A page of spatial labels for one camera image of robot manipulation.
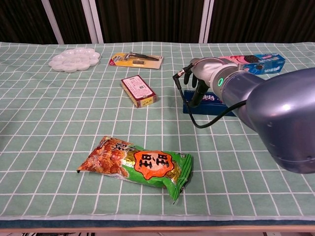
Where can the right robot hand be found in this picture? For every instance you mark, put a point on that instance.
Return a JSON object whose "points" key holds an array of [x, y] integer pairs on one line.
{"points": [[206, 70]]}

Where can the blue glasses case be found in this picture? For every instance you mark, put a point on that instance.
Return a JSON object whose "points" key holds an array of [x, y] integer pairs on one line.
{"points": [[209, 108]]}

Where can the blue pink cookie box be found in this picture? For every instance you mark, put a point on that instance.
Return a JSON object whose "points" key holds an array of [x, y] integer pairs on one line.
{"points": [[268, 65]]}

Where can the small red carton box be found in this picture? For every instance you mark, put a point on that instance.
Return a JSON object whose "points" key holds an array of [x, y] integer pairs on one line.
{"points": [[139, 89]]}

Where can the razor in yellow blister pack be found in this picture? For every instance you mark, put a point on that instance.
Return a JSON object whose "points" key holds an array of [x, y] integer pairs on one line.
{"points": [[136, 60]]}

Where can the dark pleated curtain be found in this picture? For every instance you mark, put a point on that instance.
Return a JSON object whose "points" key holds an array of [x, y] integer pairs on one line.
{"points": [[152, 19]]}

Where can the green orange snack bag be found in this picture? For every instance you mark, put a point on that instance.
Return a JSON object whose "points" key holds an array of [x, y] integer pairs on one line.
{"points": [[147, 167]]}

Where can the white flower-shaped palette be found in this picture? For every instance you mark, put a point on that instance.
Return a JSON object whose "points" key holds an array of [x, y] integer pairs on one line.
{"points": [[73, 60]]}

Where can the green checked tablecloth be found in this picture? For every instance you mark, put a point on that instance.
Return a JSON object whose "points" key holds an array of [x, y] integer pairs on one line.
{"points": [[49, 123]]}

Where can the white aluminium frame post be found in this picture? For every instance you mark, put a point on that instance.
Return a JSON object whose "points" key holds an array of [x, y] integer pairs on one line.
{"points": [[53, 22], [92, 22], [206, 22]]}

